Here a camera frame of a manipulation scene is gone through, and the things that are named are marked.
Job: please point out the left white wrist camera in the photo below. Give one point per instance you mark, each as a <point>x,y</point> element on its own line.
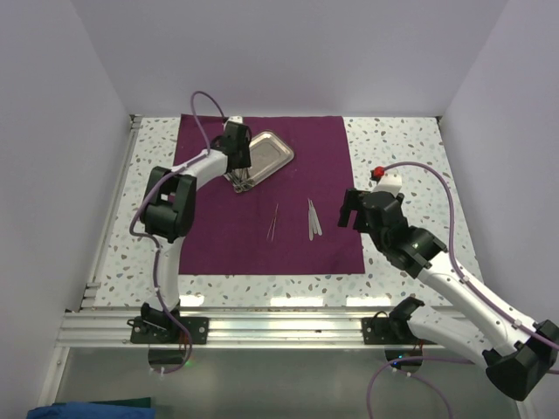
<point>234,119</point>

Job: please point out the aluminium front rail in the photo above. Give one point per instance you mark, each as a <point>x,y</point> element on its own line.
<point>251,328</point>

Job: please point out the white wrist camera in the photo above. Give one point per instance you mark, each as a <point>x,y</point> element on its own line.
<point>386,180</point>
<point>234,119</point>

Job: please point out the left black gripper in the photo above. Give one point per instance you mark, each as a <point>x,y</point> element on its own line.
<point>244,161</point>

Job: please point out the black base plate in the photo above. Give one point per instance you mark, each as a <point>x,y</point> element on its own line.
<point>381,329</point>
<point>166,331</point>

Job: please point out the steel instrument tray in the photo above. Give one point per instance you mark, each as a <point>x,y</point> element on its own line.
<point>269,154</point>

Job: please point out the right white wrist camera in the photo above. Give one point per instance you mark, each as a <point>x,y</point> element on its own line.
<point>386,180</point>

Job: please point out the aluminium rail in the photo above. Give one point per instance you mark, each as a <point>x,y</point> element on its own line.
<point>251,328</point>
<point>92,285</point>

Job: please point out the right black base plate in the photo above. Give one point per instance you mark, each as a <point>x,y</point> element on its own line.
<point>381,329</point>

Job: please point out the thin pointed steel tweezers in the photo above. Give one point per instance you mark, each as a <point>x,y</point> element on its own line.
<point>271,229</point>

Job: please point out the purple surgical cloth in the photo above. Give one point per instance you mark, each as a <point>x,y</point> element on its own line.
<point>228,236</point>

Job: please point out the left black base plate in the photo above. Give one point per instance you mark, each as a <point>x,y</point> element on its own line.
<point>166,331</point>

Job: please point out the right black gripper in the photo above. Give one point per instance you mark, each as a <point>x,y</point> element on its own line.
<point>351,202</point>

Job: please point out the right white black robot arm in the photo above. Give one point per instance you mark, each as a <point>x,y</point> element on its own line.
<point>514,350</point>

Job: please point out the aluminium left side rail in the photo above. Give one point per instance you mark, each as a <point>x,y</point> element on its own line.
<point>92,285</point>

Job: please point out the blue cloth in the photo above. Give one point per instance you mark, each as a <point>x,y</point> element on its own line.
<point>79,410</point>

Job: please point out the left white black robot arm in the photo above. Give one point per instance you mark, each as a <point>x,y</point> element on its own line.
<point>167,213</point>

